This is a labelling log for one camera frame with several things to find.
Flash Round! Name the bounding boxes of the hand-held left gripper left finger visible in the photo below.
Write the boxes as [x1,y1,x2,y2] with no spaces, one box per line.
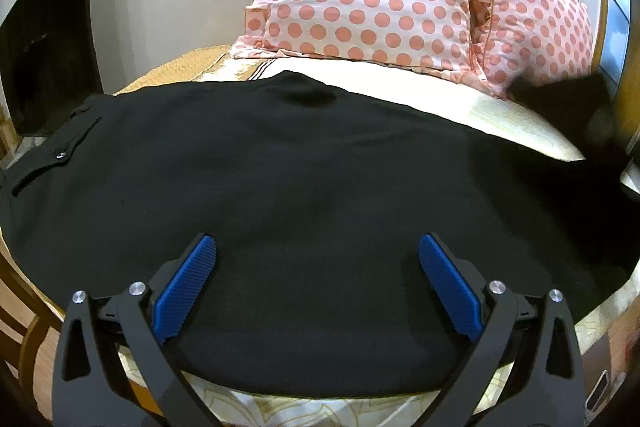
[52,233,218,427]

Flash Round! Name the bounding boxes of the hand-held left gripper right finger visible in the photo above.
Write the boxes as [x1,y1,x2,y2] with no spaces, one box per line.
[419,234,587,427]

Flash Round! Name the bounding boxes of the black pants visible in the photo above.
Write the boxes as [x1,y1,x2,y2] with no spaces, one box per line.
[0,71,635,398]

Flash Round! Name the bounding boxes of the cream patterned bedsheet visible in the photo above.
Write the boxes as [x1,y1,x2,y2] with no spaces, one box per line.
[114,46,640,427]

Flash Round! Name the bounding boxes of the wooden chair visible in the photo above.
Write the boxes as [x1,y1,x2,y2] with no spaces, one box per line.
[0,247,71,427]

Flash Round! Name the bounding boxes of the black flat screen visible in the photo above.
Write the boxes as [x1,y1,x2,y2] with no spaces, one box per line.
[0,0,103,138]

